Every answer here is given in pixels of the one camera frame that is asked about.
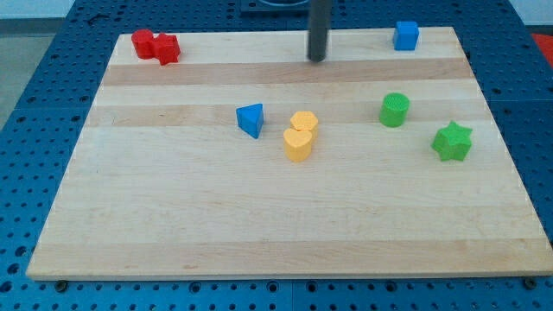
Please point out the blue cube block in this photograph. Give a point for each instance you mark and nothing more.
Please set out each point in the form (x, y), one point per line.
(405, 37)

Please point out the red cylinder block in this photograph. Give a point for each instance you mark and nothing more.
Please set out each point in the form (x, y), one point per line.
(141, 40)

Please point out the green star block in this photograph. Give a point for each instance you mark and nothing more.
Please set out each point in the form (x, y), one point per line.
(452, 142)

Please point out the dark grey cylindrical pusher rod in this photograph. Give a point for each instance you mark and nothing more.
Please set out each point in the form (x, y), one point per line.
(319, 20)

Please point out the yellow heart block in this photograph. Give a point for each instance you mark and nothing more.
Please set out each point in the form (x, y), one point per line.
(297, 144)

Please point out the blue triangle block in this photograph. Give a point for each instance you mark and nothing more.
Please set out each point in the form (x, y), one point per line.
(250, 119)

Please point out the green cylinder block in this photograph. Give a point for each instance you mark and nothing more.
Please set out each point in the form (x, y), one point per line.
(394, 109)

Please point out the yellow hexagon block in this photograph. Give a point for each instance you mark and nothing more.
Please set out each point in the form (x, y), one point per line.
(305, 120)

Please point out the red star-like block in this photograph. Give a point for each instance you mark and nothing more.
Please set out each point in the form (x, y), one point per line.
(166, 49)

